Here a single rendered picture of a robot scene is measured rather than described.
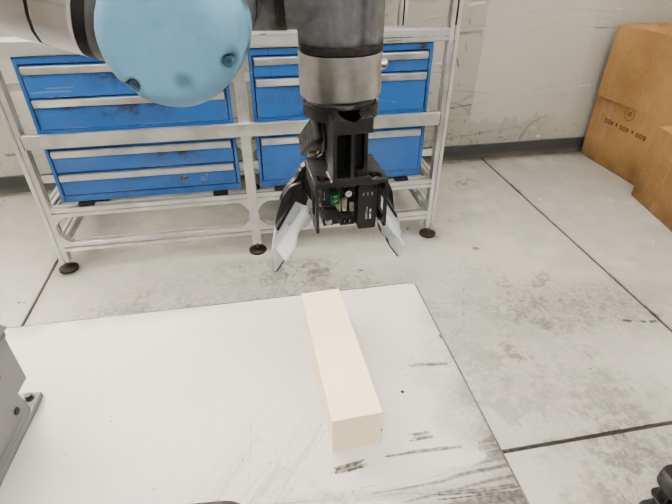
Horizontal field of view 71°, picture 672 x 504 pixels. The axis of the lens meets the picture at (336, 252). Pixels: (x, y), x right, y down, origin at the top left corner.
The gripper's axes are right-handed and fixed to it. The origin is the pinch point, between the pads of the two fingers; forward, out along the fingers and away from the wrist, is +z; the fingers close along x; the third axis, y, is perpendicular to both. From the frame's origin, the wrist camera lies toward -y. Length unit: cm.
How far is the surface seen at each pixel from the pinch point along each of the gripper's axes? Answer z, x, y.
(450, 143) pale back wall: 79, 122, -223
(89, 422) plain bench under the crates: 20.1, -33.4, 1.2
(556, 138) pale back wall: 81, 197, -220
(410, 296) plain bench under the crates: 20.2, 16.4, -14.7
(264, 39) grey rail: -1, 3, -139
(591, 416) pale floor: 90, 86, -28
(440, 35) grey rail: -1, 70, -137
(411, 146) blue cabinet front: 44, 63, -139
